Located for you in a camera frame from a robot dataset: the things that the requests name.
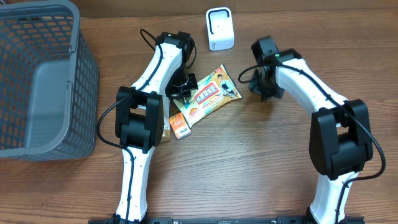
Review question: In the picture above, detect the yellow white snack bag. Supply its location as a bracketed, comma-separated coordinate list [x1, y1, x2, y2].
[174, 64, 242, 128]

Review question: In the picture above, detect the small orange white packet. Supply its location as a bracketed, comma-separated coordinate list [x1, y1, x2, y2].
[169, 113, 192, 139]

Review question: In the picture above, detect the white gold cosmetic tube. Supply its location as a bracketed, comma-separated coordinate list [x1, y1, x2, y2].
[161, 97, 170, 142]

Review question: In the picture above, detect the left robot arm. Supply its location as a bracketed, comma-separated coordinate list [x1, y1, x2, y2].
[112, 32, 198, 223]

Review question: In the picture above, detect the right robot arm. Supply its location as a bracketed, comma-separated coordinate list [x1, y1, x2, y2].
[249, 36, 373, 223]

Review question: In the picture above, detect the white barcode scanner stand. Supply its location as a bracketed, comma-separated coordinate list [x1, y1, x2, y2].
[205, 7, 234, 51]

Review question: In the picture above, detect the grey plastic shopping basket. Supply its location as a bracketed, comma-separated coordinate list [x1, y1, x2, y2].
[1, 1, 99, 161]

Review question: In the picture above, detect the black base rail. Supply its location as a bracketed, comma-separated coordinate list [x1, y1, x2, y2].
[88, 216, 365, 224]

